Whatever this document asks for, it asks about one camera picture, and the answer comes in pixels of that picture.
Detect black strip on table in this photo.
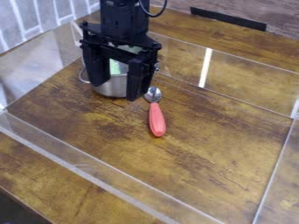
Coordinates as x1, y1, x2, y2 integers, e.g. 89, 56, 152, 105
190, 7, 266, 32

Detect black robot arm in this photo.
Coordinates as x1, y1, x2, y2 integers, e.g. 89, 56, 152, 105
78, 0, 162, 101

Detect green knitted vegetable toy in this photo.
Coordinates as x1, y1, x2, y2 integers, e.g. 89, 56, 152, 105
109, 59, 120, 75

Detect red-handled metal spoon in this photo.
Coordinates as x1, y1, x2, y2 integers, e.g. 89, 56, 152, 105
144, 86, 166, 137

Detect clear acrylic barrier walls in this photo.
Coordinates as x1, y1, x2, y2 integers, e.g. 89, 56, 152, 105
0, 19, 299, 224

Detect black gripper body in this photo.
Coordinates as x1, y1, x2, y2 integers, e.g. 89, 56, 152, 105
78, 20, 161, 65

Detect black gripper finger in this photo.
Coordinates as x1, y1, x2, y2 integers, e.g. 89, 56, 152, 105
81, 45, 109, 87
125, 57, 154, 102

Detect silver metal pot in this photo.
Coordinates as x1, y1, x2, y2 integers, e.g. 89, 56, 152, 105
78, 43, 161, 99

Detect black cable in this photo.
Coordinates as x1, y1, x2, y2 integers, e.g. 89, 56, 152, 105
137, 0, 168, 18

